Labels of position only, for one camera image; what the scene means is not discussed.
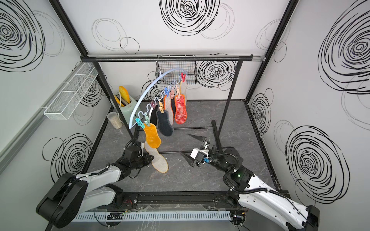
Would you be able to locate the translucent plastic cup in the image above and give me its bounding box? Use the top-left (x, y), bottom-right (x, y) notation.
top-left (107, 112), bottom-right (123, 129)

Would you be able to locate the mint green clothespin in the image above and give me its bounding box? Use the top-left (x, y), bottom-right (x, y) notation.
top-left (145, 115), bottom-right (150, 127)

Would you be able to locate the white slotted cable duct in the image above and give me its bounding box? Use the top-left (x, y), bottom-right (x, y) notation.
top-left (73, 211), bottom-right (232, 223)

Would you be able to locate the teal clothespin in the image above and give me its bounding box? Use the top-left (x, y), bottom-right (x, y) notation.
top-left (135, 117), bottom-right (145, 129)

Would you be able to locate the yellow toast slice leaning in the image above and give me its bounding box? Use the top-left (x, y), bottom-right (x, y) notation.
top-left (114, 96), bottom-right (122, 107)

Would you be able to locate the purple clothespin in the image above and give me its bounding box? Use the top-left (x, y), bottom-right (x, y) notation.
top-left (150, 101), bottom-right (157, 109)

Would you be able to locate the tan clothespin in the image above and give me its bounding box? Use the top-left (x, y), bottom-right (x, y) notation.
top-left (159, 101), bottom-right (164, 114)

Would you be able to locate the white knitted insole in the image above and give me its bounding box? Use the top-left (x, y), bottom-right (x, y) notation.
top-left (180, 80), bottom-right (187, 104)

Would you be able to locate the red clothespin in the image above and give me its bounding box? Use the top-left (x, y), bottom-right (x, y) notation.
top-left (181, 72), bottom-right (187, 82)

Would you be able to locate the grey orange-edged insole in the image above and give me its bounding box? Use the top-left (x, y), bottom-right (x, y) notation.
top-left (164, 96), bottom-right (174, 125)

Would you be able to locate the grey black-backed insole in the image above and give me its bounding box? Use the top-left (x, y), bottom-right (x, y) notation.
top-left (156, 110), bottom-right (174, 137)

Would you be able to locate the black wire wall basket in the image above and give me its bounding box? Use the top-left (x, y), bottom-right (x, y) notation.
top-left (155, 55), bottom-right (198, 86)

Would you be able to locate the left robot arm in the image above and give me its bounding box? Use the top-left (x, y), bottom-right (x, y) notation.
top-left (36, 139), bottom-right (154, 228)

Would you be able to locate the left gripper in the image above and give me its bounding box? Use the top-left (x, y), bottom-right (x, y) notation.
top-left (131, 151), bottom-right (155, 170)

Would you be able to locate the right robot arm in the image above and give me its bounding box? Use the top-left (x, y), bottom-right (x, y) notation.
top-left (180, 135), bottom-right (320, 231)

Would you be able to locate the black garment rack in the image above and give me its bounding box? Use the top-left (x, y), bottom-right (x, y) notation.
top-left (80, 54), bottom-right (253, 154)

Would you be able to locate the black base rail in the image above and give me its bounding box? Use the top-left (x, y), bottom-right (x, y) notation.
top-left (115, 190), bottom-right (246, 209)

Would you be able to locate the mint green toaster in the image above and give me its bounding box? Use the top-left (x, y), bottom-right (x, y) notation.
top-left (116, 94), bottom-right (137, 125)

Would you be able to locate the orange fuzzy insole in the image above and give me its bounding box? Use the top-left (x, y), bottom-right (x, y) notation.
top-left (144, 123), bottom-right (161, 148)

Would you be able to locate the red white patterned insole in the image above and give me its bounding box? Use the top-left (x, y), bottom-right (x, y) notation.
top-left (174, 94), bottom-right (188, 124)

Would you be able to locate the grey felt yellow-edged insole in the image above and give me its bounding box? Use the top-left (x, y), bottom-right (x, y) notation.
top-left (144, 142), bottom-right (169, 174)

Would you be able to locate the light blue clip hanger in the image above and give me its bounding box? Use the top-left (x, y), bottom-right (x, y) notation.
top-left (128, 56), bottom-right (188, 130)

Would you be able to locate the blue clothespin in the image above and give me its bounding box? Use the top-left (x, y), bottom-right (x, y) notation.
top-left (164, 87), bottom-right (171, 96)

